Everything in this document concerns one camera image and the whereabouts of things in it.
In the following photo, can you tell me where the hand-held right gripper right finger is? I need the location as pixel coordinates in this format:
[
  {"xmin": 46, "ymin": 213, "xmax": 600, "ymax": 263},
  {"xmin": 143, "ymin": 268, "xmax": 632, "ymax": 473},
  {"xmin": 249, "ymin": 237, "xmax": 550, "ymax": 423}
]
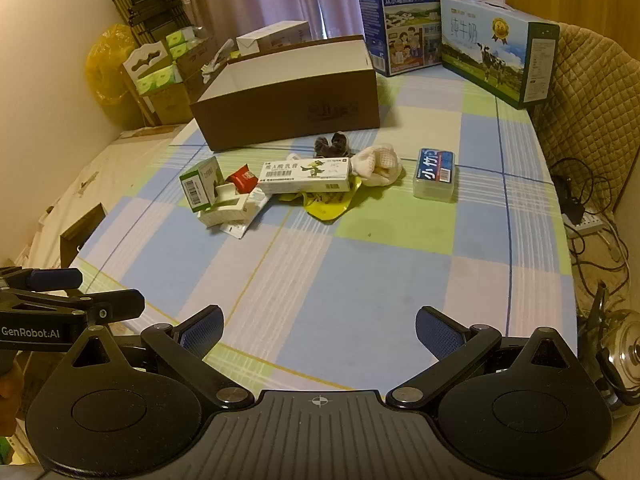
[{"xmin": 385, "ymin": 305, "xmax": 576, "ymax": 411}]

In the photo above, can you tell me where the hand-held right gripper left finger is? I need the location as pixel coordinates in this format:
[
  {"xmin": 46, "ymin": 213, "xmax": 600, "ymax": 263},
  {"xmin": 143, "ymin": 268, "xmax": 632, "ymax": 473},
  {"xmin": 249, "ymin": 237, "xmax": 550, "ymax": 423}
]
[{"xmin": 70, "ymin": 305, "xmax": 256, "ymax": 411}]

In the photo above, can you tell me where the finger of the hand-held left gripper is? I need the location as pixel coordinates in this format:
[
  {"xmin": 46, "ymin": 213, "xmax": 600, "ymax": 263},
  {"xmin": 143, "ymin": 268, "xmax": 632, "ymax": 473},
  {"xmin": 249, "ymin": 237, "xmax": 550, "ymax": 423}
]
[
  {"xmin": 0, "ymin": 287, "xmax": 146, "ymax": 325},
  {"xmin": 0, "ymin": 267, "xmax": 83, "ymax": 292}
]

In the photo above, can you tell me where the white tube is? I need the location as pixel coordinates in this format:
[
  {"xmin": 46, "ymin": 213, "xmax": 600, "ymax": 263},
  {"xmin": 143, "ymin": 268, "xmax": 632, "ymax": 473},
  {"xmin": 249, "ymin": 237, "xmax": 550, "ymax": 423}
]
[{"xmin": 219, "ymin": 192, "xmax": 275, "ymax": 239}]

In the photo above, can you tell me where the green medicine box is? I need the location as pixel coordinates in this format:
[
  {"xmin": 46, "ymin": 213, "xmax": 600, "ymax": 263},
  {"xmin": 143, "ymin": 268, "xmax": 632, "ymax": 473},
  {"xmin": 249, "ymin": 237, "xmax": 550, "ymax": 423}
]
[{"xmin": 179, "ymin": 156, "xmax": 226, "ymax": 212}]

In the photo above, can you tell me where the clear box with blue label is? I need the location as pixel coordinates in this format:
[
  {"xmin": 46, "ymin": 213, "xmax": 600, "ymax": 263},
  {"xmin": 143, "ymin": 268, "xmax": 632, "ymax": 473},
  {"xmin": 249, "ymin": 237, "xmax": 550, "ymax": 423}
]
[{"xmin": 412, "ymin": 148, "xmax": 457, "ymax": 204}]

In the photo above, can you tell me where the red snack packet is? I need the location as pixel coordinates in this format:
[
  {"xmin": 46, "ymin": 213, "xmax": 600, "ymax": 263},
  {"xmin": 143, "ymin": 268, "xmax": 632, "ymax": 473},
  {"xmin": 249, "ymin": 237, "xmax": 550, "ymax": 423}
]
[{"xmin": 225, "ymin": 165, "xmax": 259, "ymax": 195}]

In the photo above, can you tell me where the yellow snack pouch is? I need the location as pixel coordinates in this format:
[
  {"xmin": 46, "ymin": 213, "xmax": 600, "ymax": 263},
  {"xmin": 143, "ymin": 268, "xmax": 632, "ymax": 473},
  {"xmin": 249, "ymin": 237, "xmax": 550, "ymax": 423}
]
[{"xmin": 277, "ymin": 174, "xmax": 363, "ymax": 222}]

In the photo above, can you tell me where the white cloth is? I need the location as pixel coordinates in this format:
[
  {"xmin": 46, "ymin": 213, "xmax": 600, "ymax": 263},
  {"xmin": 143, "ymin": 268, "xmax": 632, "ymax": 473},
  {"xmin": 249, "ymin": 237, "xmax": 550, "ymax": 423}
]
[{"xmin": 350, "ymin": 143, "xmax": 404, "ymax": 187}]

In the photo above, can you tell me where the long white ointment box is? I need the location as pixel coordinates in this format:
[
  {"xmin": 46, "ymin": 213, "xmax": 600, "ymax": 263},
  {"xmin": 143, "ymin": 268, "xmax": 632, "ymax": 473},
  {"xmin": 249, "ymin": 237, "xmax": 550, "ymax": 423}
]
[{"xmin": 258, "ymin": 157, "xmax": 354, "ymax": 195}]

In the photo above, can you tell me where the dark plastic-wrapped snack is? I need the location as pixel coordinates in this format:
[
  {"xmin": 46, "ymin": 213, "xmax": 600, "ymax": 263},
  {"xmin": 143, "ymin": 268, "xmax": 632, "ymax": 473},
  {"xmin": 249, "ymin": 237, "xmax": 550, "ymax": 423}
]
[{"xmin": 313, "ymin": 131, "xmax": 354, "ymax": 158}]

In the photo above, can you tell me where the person's left hand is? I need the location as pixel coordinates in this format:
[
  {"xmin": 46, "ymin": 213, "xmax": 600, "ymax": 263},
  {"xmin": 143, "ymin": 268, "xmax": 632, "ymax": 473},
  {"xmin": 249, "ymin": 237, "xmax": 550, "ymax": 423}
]
[{"xmin": 0, "ymin": 359, "xmax": 25, "ymax": 436}]

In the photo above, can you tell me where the cream printed cloth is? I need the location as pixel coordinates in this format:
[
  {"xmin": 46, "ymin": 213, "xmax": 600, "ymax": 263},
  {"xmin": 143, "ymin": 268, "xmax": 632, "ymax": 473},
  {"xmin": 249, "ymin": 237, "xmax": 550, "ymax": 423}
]
[{"xmin": 25, "ymin": 122, "xmax": 188, "ymax": 281}]

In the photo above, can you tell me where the steel pot lid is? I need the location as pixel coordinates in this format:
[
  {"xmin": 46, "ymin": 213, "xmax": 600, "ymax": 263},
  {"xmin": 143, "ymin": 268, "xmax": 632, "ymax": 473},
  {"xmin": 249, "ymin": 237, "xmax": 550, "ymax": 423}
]
[{"xmin": 580, "ymin": 285, "xmax": 640, "ymax": 418}]

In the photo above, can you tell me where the large brown cardboard box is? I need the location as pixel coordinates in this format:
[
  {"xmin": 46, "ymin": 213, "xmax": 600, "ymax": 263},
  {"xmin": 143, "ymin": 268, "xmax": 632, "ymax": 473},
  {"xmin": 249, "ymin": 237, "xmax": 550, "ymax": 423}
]
[{"xmin": 150, "ymin": 85, "xmax": 193, "ymax": 126}]

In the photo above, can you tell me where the yellow plastic bag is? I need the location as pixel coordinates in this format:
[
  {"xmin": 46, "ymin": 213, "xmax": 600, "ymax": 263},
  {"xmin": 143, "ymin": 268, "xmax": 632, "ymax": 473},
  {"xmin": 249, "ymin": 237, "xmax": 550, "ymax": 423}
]
[{"xmin": 85, "ymin": 24, "xmax": 143, "ymax": 128}]

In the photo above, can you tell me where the green tissue pack bundle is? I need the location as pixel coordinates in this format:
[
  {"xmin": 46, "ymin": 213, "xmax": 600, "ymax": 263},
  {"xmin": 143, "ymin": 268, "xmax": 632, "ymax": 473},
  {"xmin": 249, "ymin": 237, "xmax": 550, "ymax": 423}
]
[
  {"xmin": 164, "ymin": 27, "xmax": 198, "ymax": 58},
  {"xmin": 136, "ymin": 65, "xmax": 183, "ymax": 96}
]

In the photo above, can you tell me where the brown printed cardboard box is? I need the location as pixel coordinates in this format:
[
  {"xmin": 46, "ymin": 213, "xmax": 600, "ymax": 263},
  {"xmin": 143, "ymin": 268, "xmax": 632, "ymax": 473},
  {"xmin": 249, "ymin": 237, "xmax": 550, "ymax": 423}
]
[{"xmin": 172, "ymin": 35, "xmax": 221, "ymax": 106}]

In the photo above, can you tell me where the crumpled clear plastic bag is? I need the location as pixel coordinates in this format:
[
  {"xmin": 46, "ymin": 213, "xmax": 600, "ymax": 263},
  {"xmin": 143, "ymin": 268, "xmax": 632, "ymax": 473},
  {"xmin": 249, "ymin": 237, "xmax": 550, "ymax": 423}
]
[{"xmin": 200, "ymin": 37, "xmax": 238, "ymax": 85}]

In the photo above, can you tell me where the green white milk carton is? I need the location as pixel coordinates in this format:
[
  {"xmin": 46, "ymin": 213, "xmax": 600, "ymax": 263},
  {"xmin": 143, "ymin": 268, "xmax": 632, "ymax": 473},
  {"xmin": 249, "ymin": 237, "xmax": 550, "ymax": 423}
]
[{"xmin": 439, "ymin": 0, "xmax": 561, "ymax": 111}]

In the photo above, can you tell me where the black folding rack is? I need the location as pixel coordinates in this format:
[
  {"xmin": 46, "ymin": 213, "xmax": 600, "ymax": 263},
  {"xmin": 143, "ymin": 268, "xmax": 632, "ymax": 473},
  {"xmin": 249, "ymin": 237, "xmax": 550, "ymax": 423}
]
[{"xmin": 109, "ymin": 0, "xmax": 193, "ymax": 46}]

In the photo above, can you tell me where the white cardboard box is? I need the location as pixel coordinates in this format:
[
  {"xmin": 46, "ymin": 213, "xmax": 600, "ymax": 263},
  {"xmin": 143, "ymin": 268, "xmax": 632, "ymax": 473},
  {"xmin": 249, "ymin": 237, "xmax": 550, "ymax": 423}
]
[{"xmin": 236, "ymin": 21, "xmax": 311, "ymax": 55}]

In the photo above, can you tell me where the blue milk carton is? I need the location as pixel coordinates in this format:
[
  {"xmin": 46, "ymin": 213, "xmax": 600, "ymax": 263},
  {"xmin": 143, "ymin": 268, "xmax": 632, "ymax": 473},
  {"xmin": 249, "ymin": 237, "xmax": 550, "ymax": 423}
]
[{"xmin": 354, "ymin": 0, "xmax": 451, "ymax": 78}]

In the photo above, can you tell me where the white power strip with cables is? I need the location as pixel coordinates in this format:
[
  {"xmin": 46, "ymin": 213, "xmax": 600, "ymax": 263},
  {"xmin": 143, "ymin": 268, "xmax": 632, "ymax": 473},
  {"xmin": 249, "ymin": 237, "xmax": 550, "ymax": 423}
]
[{"xmin": 547, "ymin": 157, "xmax": 631, "ymax": 321}]

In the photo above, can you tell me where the white-handled tissue carton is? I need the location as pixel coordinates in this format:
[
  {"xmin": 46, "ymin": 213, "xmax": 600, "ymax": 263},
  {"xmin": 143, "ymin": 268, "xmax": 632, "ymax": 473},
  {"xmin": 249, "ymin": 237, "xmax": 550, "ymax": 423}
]
[{"xmin": 122, "ymin": 42, "xmax": 186, "ymax": 126}]

